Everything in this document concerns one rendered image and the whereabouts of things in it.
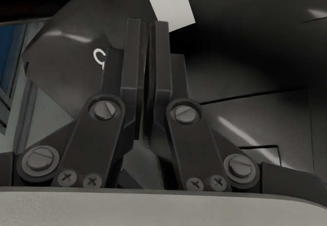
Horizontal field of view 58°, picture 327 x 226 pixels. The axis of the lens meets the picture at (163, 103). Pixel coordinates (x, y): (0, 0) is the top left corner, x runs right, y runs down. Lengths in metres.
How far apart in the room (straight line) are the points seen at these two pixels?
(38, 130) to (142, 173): 0.91
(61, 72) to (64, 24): 0.03
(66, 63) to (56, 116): 0.92
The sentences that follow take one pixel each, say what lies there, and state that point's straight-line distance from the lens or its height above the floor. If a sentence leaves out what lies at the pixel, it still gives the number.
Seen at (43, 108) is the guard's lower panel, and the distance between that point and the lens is 1.12.
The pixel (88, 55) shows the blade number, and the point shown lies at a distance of 0.16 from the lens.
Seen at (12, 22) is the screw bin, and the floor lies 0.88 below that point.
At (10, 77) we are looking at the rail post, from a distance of 0.73.
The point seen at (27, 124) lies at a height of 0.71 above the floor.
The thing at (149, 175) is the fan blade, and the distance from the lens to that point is 0.20.
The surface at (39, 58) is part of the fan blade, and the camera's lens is 0.19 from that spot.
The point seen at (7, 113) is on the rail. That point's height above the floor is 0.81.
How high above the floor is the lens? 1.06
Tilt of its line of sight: 24 degrees down
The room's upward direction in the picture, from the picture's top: 180 degrees counter-clockwise
